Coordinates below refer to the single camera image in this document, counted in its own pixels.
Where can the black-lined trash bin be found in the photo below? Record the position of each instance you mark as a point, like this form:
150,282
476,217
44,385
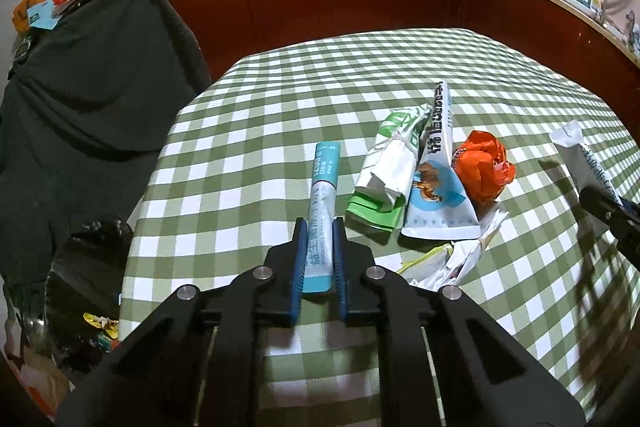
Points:
85,267

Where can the teal stick packet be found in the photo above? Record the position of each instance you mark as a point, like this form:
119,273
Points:
322,197

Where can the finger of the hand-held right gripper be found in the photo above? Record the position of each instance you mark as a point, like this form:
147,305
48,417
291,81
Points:
607,209

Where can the white blue printed packet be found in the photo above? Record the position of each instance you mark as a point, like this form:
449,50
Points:
435,197

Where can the clear plastic bags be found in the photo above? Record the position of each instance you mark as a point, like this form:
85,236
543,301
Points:
30,382

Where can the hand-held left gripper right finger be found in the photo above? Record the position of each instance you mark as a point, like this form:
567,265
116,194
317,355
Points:
340,259

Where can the orange plastic bag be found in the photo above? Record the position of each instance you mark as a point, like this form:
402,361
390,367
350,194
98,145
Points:
482,167

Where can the dark green blanket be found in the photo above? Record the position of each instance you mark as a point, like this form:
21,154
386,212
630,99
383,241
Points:
75,107

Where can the orange paper bag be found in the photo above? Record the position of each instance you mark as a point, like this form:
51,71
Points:
27,12

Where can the green white wrapper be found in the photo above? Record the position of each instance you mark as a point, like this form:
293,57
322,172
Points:
390,167

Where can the white stick packet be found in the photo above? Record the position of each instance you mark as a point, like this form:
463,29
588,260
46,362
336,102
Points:
582,157

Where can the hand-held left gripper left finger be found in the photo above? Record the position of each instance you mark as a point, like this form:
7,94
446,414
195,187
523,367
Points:
299,259

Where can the white crumpled wrapper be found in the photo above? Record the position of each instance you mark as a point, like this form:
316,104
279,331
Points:
465,252

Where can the green checked tablecloth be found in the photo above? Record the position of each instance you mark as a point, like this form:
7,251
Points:
300,107

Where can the steel kettle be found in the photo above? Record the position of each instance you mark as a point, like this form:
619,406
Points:
32,328

